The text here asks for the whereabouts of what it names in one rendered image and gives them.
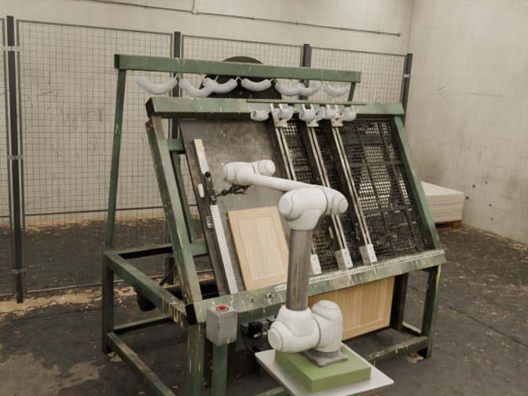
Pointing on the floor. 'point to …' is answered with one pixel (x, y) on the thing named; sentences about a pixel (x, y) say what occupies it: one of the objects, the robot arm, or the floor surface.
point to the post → (219, 367)
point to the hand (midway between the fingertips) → (231, 190)
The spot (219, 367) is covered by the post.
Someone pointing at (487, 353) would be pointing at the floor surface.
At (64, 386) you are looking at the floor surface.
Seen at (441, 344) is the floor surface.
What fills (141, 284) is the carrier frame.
